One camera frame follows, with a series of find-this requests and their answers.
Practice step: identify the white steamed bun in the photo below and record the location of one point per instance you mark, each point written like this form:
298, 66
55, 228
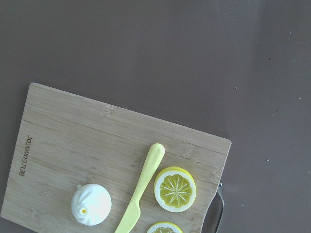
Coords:
91, 204

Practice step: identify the lemon half upper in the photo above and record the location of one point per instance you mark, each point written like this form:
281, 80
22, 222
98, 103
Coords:
175, 189

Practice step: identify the bamboo cutting board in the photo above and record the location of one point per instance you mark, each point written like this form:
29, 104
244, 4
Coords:
66, 140

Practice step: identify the yellow plastic knife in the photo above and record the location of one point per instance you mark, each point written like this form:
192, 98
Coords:
133, 212

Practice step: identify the lemon slice lower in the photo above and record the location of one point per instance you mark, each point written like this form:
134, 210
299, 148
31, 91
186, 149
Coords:
164, 227

